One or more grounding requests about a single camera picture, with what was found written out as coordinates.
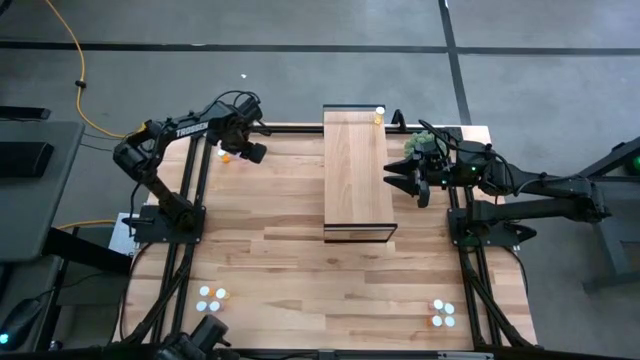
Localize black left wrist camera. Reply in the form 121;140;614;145
237;94;264;124

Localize green artificial potted plant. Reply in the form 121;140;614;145
403;130;439;159

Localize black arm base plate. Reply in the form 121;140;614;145
446;207;539;249
130;204;207;245

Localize white paper sheet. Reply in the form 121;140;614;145
108;212;140;257

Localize silver metal bracket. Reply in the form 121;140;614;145
437;351;495;360

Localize grey desk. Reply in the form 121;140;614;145
0;119;85;265

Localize yellow extension cable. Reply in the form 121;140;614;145
56;219;117;232
43;0;129;140

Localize dark grey side table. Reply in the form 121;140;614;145
574;134;640;294

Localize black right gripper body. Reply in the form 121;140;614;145
415;149;459;209

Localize black flat bar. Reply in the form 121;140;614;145
0;105;52;121

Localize wooden shelf black metal frame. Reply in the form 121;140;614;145
322;103;400;245

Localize black device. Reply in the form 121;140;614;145
154;313;234;360

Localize black table frame rails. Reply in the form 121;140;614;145
112;108;540;351

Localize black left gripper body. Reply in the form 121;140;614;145
212;107;268;165

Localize black computer mouse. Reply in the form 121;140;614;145
0;297;45;351

